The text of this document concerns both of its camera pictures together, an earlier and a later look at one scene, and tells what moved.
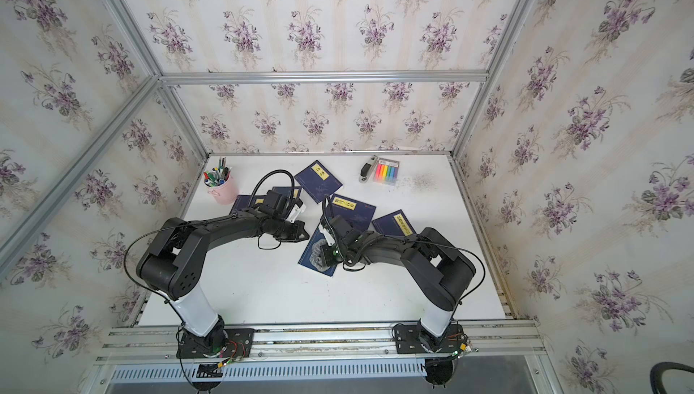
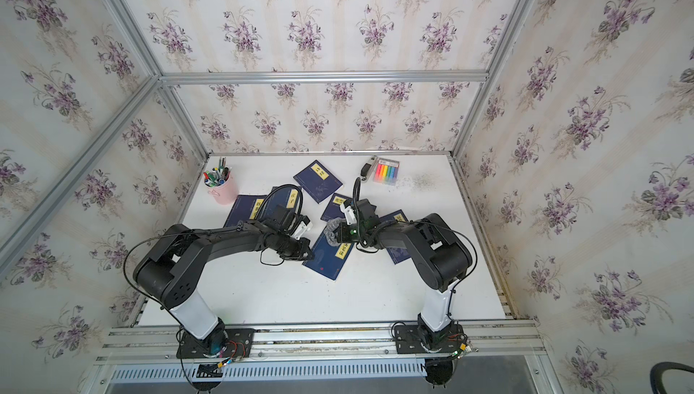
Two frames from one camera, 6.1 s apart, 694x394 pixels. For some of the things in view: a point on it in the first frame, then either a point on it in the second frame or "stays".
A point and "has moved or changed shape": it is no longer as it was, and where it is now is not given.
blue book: x=304 y=259 has moved or changed shape
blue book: x=242 y=201 stays
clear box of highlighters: x=387 y=172 stays
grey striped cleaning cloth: x=315 y=256 has moved or changed shape
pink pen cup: x=221 y=183 stays
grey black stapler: x=367 y=169 stays
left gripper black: x=296 y=228 → x=303 y=247
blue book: x=317 y=182 stays
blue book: x=286 y=191 has moved or changed shape
